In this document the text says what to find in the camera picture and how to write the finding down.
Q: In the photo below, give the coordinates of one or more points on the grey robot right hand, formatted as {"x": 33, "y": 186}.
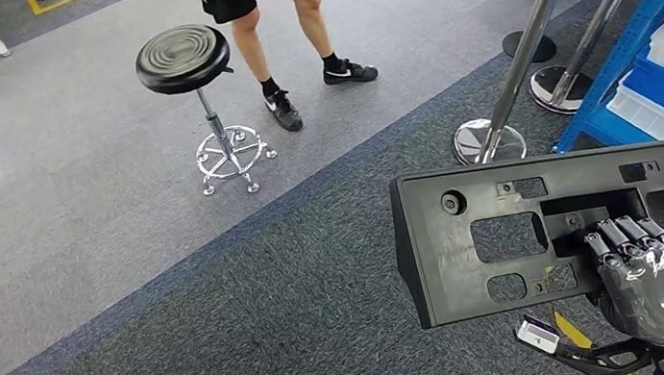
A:
{"x": 654, "y": 291}

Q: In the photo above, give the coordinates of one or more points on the black plastic panel part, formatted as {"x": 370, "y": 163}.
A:
{"x": 443, "y": 248}

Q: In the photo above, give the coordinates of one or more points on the chrome stanchion with mirror base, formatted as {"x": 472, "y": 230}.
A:
{"x": 520, "y": 58}

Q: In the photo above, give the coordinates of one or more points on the black round stanchion base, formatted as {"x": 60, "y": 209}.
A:
{"x": 516, "y": 46}

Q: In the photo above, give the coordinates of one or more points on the black round stool chrome base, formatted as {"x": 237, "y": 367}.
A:
{"x": 183, "y": 58}

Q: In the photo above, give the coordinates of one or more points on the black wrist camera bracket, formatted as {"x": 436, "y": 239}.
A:
{"x": 599, "y": 363}

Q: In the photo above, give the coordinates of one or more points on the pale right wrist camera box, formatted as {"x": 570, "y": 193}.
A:
{"x": 537, "y": 333}

